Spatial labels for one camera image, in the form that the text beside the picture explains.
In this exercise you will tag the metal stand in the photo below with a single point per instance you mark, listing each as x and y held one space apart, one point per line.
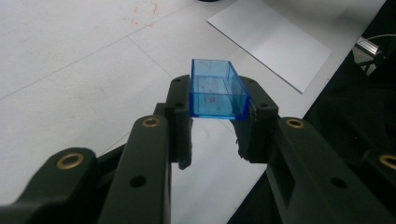
367 53

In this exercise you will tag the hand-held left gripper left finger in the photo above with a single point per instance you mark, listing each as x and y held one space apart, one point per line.
179 124

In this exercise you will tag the clear blue stamp cap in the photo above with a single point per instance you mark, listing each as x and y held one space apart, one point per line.
218 93

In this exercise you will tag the white paper sheet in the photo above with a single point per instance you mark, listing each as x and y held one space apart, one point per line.
274 43

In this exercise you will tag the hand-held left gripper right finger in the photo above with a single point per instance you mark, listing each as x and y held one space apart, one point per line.
258 130

